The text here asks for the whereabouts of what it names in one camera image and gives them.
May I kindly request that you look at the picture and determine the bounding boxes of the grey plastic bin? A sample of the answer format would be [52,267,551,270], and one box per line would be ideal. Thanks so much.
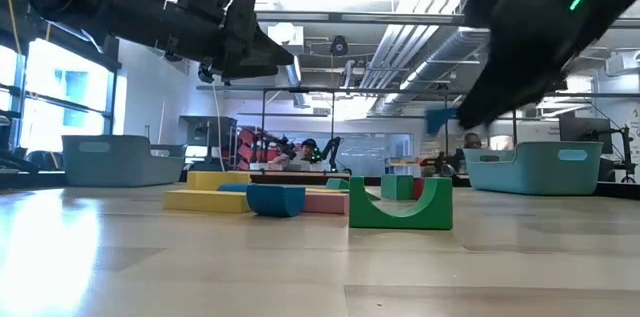
[61,134,187,189]

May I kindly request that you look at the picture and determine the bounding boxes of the small green block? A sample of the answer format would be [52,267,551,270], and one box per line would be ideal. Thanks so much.
[380,173,416,202]

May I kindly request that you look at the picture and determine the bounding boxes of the background black gantry frame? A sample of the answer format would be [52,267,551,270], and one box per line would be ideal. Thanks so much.
[259,86,337,173]

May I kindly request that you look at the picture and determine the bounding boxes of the long yellow block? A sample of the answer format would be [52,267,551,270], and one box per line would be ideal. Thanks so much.
[304,186,351,195]
[162,188,252,215]

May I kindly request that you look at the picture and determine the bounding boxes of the black equipment cabinet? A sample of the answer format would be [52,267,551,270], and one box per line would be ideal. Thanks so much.
[178,115,239,172]

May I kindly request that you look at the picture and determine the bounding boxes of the white hanging cable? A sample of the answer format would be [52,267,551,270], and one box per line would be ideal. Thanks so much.
[211,81,225,174]

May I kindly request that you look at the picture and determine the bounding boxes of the black aluminium table frame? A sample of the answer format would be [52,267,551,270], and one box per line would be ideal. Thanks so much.
[0,170,640,199]

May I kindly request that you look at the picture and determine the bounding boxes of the black computer monitor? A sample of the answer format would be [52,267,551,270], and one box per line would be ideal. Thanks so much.
[558,116,614,156]

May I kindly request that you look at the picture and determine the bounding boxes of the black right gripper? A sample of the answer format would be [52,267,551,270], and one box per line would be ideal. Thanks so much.
[457,0,606,131]

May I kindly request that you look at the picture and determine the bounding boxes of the green arch block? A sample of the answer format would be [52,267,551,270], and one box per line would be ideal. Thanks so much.
[348,175,455,232]

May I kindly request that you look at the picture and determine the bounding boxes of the round black ceiling fixture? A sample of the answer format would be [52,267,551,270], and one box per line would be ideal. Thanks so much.
[329,34,350,57]

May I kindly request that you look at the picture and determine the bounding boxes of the teal plastic bin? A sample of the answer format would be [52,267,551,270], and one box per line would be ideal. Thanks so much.
[463,140,605,197]

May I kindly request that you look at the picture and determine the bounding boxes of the blue half-cylinder block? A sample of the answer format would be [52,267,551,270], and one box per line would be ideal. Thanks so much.
[245,183,307,219]

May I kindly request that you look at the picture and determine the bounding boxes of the yellow hanging cable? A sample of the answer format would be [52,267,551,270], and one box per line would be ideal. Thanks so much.
[0,0,24,56]

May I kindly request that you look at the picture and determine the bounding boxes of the stack of red bins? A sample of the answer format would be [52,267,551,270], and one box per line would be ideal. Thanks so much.
[235,126,281,172]

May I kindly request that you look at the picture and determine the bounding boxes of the small blue cube block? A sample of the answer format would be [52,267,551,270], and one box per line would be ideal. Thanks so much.
[216,182,251,194]

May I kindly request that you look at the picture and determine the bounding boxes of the yellow arch block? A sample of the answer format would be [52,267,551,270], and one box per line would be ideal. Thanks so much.
[186,170,253,192]

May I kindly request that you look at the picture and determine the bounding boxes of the person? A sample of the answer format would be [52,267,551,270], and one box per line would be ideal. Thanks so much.
[460,131,485,152]
[277,137,322,168]

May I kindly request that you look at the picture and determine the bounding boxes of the long pink block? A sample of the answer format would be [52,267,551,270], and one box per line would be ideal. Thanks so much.
[301,191,351,217]

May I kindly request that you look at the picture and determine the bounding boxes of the silver ventilation duct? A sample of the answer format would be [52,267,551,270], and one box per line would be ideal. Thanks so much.
[372,25,490,116]

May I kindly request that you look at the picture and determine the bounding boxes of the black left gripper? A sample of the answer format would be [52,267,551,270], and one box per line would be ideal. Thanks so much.
[212,0,296,82]

